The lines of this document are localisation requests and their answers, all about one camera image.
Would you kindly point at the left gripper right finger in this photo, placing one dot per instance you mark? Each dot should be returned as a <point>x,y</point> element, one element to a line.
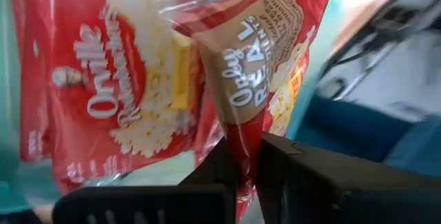
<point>344,196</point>

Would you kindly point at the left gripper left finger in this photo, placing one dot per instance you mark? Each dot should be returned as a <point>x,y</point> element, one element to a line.
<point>144,206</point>

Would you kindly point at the popcorn bag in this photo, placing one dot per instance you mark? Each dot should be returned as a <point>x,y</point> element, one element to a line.
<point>86,79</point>
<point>248,62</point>

